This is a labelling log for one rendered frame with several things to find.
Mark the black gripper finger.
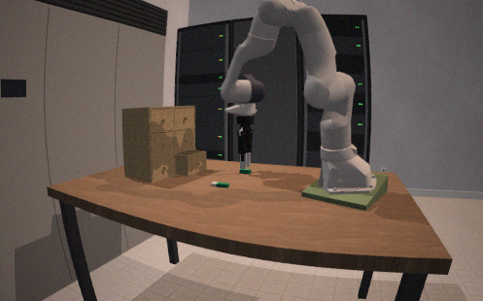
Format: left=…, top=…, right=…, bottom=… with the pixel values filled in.
left=237, top=127, right=249, bottom=169
left=246, top=128, right=253, bottom=167

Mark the light wooden drawer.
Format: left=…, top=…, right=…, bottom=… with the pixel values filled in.
left=175, top=150, right=207, bottom=176
left=152, top=154, right=175, bottom=181
left=175, top=108, right=194, bottom=129
left=151, top=131, right=174, bottom=157
left=151, top=109, right=174, bottom=132
left=175, top=129, right=194, bottom=151

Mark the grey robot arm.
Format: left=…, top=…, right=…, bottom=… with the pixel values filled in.
left=221, top=0, right=377, bottom=194

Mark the small wooden chest of drawers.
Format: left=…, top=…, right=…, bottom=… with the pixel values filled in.
left=122, top=106, right=195, bottom=183

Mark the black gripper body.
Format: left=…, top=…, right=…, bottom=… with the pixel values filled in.
left=237, top=116, right=254, bottom=137

